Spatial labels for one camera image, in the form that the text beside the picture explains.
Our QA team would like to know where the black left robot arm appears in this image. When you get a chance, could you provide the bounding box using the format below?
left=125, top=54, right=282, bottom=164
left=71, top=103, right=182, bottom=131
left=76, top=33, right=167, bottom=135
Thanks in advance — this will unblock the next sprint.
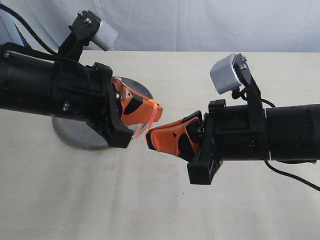
left=0, top=42, right=163, bottom=149

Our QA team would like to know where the round silver metal plate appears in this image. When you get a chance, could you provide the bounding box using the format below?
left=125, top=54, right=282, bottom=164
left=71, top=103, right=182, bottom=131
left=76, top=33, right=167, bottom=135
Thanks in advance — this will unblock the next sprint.
left=52, top=77, right=153, bottom=149

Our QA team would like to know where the white backdrop cloth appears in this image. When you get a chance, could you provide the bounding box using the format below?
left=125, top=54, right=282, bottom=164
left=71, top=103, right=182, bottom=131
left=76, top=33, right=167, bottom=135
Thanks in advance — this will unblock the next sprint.
left=4, top=0, right=320, bottom=52

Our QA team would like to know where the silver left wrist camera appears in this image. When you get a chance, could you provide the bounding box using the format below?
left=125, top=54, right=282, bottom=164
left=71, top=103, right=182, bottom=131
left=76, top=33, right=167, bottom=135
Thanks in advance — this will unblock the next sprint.
left=91, top=21, right=118, bottom=52

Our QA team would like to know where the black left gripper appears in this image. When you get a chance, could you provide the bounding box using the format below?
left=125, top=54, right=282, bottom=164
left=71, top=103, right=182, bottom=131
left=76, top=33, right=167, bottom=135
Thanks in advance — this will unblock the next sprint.
left=51, top=62, right=154, bottom=148

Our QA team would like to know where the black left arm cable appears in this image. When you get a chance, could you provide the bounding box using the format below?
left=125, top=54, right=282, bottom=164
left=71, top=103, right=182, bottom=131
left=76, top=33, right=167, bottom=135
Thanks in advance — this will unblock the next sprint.
left=0, top=3, right=83, bottom=68

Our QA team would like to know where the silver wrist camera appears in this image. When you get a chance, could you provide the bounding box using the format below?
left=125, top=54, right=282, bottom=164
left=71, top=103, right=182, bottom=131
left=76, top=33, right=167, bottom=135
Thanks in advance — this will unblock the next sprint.
left=91, top=21, right=118, bottom=52
left=209, top=53, right=242, bottom=95

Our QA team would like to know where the orange rubber band strip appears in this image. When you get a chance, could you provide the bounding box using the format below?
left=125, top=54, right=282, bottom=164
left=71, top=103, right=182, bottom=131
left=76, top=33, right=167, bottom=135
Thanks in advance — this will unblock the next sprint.
left=133, top=99, right=158, bottom=139

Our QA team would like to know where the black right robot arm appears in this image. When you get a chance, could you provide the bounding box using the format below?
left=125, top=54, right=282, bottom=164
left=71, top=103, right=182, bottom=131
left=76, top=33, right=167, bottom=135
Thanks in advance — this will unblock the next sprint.
left=146, top=99, right=320, bottom=185

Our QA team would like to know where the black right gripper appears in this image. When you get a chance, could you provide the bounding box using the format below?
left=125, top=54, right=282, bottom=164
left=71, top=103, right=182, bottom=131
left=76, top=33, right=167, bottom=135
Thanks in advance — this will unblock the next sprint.
left=145, top=99, right=270, bottom=185

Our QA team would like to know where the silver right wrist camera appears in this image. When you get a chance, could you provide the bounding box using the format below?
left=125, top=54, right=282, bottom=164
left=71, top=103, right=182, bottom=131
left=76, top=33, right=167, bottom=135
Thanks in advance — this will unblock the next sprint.
left=209, top=53, right=242, bottom=95

